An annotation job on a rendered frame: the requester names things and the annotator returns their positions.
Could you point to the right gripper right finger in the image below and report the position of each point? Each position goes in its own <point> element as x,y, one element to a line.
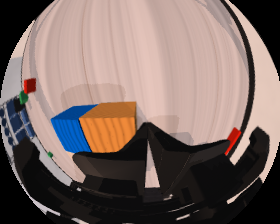
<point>172,158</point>

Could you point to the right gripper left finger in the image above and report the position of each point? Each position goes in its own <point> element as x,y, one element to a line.
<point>126,164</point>

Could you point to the green cube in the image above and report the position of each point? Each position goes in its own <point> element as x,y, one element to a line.
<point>23,97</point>

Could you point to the blue cube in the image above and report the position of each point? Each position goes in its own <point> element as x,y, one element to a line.
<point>69,130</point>

